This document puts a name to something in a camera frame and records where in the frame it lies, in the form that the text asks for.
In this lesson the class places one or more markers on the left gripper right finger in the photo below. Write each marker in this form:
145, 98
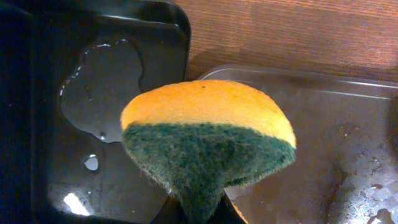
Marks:
225, 212

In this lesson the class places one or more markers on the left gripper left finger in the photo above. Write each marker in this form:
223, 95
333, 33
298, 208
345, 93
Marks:
170, 213

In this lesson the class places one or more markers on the black rectangular tray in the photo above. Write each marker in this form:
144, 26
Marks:
68, 68

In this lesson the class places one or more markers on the brown plastic serving tray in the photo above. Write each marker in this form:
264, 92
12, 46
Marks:
346, 165

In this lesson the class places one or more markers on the green and yellow sponge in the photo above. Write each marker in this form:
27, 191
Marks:
197, 138

